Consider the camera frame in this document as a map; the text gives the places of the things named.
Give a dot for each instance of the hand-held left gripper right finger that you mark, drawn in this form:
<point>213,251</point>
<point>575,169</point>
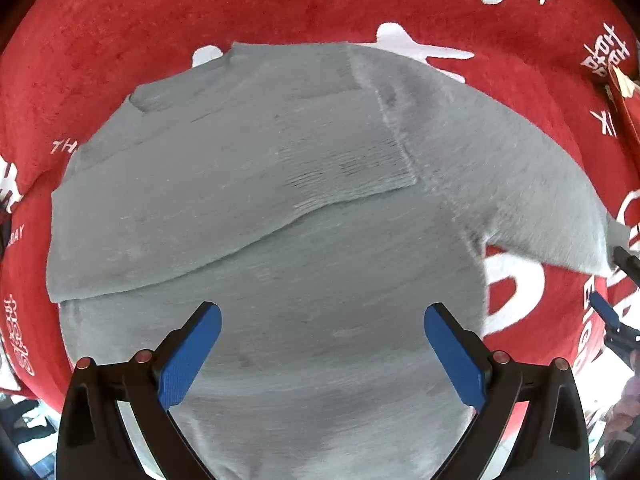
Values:
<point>455,355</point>

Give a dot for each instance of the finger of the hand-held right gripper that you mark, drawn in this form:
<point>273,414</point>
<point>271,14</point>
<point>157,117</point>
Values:
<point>627,262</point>
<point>604,307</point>

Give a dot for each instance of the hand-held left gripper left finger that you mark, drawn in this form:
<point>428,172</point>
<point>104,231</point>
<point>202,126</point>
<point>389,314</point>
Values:
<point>192,355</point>

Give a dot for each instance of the grey fleece sweater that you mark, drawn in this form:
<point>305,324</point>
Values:
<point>300,210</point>

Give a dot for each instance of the red printed blanket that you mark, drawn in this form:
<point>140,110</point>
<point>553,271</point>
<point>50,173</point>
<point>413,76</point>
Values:
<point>150,35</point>

